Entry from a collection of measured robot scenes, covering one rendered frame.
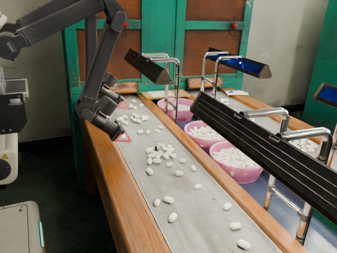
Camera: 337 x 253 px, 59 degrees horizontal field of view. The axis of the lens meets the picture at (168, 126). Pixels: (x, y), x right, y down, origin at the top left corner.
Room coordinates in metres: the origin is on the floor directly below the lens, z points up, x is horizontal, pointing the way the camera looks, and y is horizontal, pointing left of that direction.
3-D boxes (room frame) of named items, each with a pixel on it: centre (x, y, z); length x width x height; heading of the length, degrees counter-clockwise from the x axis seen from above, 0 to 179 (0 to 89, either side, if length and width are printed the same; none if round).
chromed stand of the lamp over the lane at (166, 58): (1.62, 0.07, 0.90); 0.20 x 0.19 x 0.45; 22
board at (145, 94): (2.06, 0.03, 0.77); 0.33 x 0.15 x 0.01; 112
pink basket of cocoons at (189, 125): (1.45, -0.22, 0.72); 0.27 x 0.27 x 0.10
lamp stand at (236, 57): (1.77, -0.30, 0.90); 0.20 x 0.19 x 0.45; 22
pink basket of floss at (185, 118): (1.86, -0.05, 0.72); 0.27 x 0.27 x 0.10
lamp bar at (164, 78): (1.60, 0.14, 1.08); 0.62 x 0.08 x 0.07; 22
